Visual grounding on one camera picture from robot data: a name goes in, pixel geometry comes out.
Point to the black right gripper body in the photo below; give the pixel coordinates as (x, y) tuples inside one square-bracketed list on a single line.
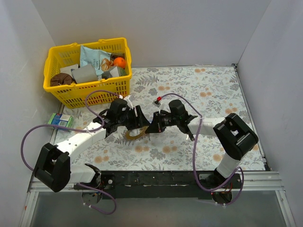
[(159, 121)]

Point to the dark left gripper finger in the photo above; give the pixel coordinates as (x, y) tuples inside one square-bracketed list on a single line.
[(140, 119), (133, 122)]

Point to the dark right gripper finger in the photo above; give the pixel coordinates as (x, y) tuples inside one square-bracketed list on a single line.
[(156, 126), (157, 118)]

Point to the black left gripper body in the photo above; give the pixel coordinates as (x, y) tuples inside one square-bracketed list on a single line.
[(136, 117)]

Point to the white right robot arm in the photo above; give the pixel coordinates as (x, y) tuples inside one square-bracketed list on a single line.
[(235, 136)]

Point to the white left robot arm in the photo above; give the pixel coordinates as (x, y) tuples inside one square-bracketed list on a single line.
[(54, 166)]

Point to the black head small key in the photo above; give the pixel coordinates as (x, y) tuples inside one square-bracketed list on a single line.
[(191, 136)]

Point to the yellow plastic basket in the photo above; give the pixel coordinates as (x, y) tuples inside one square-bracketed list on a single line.
[(98, 92)]

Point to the green blue carton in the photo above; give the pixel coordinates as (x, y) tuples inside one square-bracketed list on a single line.
[(63, 120)]

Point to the grey cardboard box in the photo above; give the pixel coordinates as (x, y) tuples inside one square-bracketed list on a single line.
[(84, 74)]

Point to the orange fruit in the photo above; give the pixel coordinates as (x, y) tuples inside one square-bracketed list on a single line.
[(120, 62)]

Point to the light blue chips bag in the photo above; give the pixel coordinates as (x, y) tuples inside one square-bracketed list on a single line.
[(99, 59)]

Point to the brown round bun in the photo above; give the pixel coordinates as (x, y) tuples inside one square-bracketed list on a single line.
[(61, 79)]

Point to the white box in basket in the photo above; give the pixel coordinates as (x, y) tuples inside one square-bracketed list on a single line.
[(69, 69)]

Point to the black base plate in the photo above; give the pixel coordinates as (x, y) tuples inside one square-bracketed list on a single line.
[(157, 184)]

